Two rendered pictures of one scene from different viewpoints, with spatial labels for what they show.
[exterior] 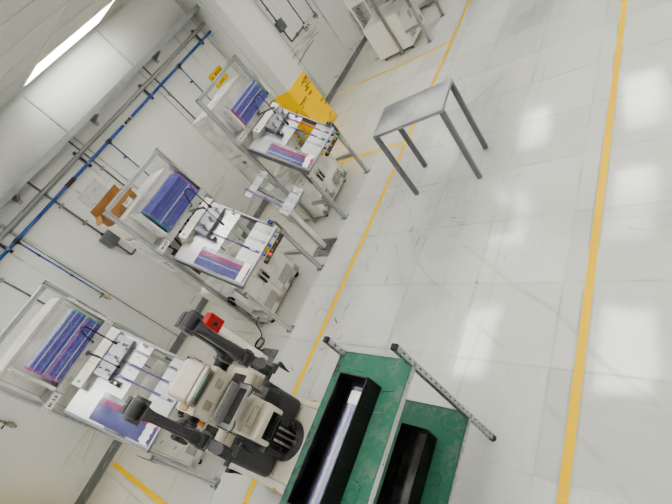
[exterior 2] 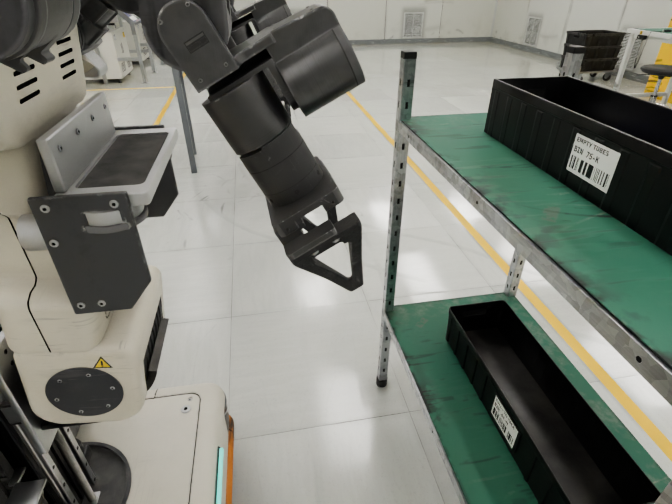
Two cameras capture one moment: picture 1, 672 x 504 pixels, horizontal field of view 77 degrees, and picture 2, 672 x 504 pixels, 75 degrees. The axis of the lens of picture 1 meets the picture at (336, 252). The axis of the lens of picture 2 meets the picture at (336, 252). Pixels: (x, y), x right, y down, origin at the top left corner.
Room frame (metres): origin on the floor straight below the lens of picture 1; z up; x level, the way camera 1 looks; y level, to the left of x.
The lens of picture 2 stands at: (1.36, 1.38, 1.25)
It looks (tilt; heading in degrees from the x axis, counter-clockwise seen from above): 33 degrees down; 293
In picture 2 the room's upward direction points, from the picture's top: straight up
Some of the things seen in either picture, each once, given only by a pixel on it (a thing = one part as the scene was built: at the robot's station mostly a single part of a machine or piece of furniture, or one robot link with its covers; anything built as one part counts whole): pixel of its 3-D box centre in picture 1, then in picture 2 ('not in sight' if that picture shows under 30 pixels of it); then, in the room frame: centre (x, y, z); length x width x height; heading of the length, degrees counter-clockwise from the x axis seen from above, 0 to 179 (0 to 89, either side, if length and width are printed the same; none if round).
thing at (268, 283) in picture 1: (251, 281); not in sight; (4.11, 0.88, 0.31); 0.70 x 0.65 x 0.62; 124
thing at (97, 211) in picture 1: (123, 194); not in sight; (4.23, 1.02, 1.82); 0.68 x 0.30 x 0.20; 124
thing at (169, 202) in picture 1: (170, 201); not in sight; (4.04, 0.76, 1.52); 0.51 x 0.13 x 0.27; 124
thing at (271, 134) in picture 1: (299, 161); not in sight; (4.77, -0.44, 0.65); 1.01 x 0.73 x 1.29; 34
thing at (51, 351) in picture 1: (116, 381); not in sight; (3.33, 2.10, 0.95); 1.35 x 0.82 x 1.90; 34
